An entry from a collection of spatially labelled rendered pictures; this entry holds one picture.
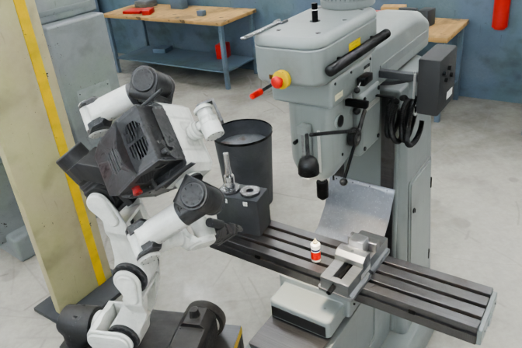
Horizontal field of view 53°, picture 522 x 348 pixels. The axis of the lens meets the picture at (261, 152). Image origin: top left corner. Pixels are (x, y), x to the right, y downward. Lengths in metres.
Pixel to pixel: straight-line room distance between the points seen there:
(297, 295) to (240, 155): 1.87
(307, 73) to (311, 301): 0.99
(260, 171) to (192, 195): 2.44
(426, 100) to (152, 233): 1.06
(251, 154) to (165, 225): 2.28
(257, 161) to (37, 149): 1.61
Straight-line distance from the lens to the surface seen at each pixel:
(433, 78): 1.94
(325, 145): 1.87
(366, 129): 2.05
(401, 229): 2.53
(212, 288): 3.55
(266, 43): 1.68
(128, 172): 1.67
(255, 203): 2.29
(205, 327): 2.47
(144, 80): 1.77
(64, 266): 3.53
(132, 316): 2.29
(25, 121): 3.11
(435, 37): 5.34
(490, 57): 6.13
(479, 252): 3.85
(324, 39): 1.63
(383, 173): 2.38
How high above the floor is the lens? 2.31
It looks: 27 degrees down
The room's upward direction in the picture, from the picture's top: 6 degrees counter-clockwise
